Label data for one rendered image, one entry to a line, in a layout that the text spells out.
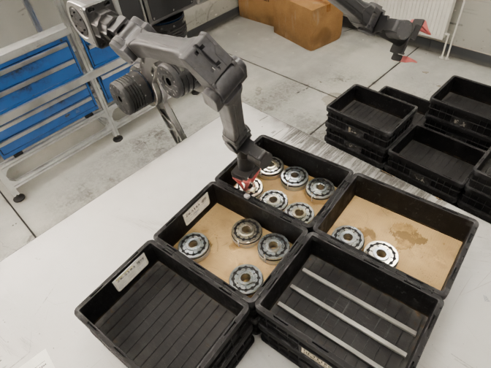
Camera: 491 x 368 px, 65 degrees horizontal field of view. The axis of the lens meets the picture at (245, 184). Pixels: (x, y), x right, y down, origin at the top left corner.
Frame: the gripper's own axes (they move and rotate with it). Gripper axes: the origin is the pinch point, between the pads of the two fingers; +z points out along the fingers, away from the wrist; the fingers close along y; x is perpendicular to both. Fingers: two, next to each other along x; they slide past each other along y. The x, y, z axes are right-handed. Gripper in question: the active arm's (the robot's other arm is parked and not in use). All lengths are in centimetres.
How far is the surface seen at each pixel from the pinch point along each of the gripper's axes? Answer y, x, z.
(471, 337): -9, -81, 18
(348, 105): 114, 2, 37
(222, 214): -12.4, 3.6, 5.8
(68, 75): 50, 175, 25
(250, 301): -39.9, -25.9, -4.1
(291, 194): 7.3, -14.0, 5.2
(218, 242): -23.3, -2.0, 5.9
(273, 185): 8.1, -5.9, 5.3
